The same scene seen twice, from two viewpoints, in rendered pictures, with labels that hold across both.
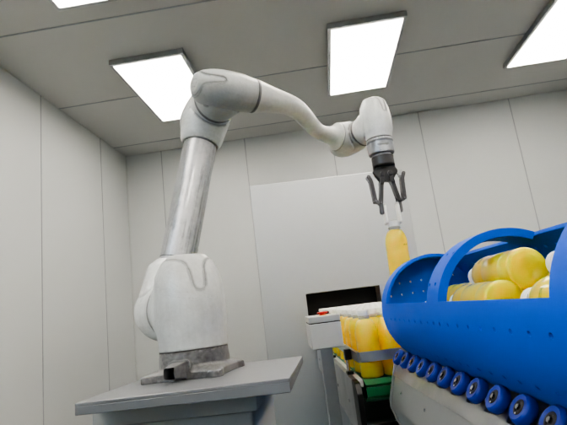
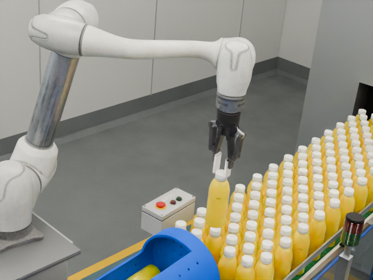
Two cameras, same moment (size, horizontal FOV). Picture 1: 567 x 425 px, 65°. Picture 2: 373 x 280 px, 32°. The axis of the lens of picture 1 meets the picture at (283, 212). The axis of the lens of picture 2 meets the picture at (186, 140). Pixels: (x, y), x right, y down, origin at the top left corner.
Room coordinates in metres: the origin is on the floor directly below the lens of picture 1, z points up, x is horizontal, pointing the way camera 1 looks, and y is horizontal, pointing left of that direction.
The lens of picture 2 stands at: (-0.10, -1.42, 2.42)
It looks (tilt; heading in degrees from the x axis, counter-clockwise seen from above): 26 degrees down; 38
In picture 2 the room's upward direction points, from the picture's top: 5 degrees clockwise
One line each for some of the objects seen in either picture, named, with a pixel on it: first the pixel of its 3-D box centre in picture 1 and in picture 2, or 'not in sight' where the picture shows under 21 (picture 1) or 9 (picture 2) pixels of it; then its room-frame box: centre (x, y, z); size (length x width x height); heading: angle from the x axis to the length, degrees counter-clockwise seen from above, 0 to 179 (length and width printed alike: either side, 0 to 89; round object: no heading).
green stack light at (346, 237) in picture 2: not in sight; (351, 235); (1.74, -0.73, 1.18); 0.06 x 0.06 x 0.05
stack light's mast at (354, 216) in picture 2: not in sight; (350, 236); (1.74, -0.73, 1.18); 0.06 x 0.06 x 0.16
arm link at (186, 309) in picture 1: (188, 299); (10, 191); (1.07, 0.25, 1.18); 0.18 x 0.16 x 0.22; 31
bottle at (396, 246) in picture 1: (397, 254); (217, 199); (1.47, -0.35, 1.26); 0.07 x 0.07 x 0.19
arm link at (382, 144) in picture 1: (380, 148); (230, 100); (1.46, -0.36, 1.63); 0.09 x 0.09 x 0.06
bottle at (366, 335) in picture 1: (368, 345); not in sight; (1.46, -0.21, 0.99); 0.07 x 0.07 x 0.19
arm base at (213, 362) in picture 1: (191, 363); (4, 228); (1.04, 0.24, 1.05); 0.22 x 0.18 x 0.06; 169
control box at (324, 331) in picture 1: (322, 330); (168, 211); (1.54, -0.08, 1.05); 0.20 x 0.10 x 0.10; 2
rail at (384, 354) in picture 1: (425, 349); not in sight; (1.42, -0.38, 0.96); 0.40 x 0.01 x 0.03; 92
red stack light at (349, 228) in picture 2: not in sight; (353, 224); (1.74, -0.73, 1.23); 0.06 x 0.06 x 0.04
